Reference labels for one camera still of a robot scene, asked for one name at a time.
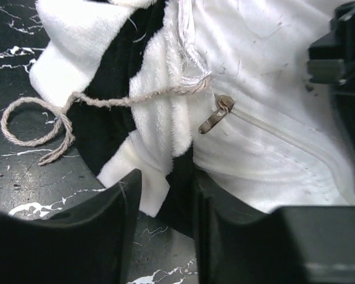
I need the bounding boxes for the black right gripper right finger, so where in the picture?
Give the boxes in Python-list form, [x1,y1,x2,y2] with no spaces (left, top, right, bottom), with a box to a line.
[193,170,355,283]

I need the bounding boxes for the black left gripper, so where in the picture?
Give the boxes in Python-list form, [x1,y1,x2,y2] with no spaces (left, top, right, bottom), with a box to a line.
[308,1,355,156]

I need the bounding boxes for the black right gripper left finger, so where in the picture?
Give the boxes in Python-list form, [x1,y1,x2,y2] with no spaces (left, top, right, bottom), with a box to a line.
[0,170,142,283]

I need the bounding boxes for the white pillow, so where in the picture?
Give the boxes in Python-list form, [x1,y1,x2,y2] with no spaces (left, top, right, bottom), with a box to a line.
[177,1,355,213]

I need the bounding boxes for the black white striped pillowcase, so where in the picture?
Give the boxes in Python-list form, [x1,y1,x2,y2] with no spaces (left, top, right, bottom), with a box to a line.
[30,1,194,237]

